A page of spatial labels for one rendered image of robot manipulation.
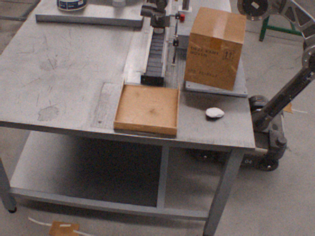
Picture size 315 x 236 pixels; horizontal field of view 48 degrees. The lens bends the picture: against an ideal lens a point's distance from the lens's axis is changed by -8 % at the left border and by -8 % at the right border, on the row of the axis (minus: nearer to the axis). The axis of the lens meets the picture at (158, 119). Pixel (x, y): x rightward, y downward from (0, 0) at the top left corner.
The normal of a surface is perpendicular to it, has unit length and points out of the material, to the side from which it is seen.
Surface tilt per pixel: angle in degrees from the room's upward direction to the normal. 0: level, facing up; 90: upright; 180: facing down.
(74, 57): 0
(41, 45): 0
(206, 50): 90
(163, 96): 0
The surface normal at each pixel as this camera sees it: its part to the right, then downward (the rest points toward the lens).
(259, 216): 0.07, -0.73
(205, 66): -0.25, 0.65
